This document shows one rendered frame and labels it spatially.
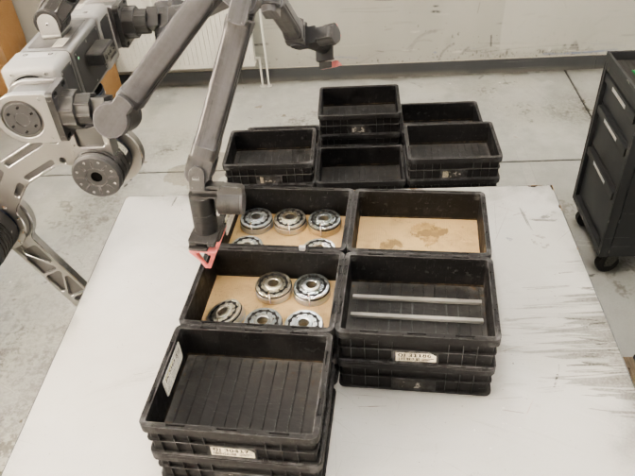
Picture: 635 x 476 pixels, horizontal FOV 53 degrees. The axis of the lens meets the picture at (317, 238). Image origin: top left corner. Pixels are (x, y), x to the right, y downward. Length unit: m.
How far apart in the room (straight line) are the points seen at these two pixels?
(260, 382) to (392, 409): 0.35
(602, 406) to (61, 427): 1.39
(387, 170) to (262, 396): 1.71
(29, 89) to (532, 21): 3.77
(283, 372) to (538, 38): 3.64
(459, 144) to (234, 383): 1.82
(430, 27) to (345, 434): 3.45
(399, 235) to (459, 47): 2.91
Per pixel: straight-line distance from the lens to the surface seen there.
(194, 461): 1.57
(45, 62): 1.61
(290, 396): 1.60
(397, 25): 4.65
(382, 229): 2.02
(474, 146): 3.07
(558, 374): 1.86
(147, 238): 2.33
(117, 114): 1.46
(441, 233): 2.01
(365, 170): 3.08
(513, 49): 4.84
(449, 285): 1.84
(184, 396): 1.65
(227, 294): 1.86
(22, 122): 1.57
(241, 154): 3.08
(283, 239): 2.00
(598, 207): 3.17
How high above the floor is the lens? 2.11
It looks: 40 degrees down
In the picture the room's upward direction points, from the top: 5 degrees counter-clockwise
